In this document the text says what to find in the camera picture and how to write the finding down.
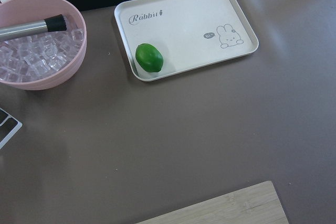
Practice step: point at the pink bowl of ice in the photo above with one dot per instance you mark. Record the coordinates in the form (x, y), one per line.
(46, 60)

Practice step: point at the green lime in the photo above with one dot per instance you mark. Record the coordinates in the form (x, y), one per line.
(149, 58)

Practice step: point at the cream rabbit tray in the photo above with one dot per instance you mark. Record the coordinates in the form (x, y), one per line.
(188, 33)

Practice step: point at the steel muddler black tip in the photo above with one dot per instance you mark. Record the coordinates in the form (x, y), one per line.
(51, 24)

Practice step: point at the bamboo cutting board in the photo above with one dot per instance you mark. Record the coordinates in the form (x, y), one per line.
(254, 204)

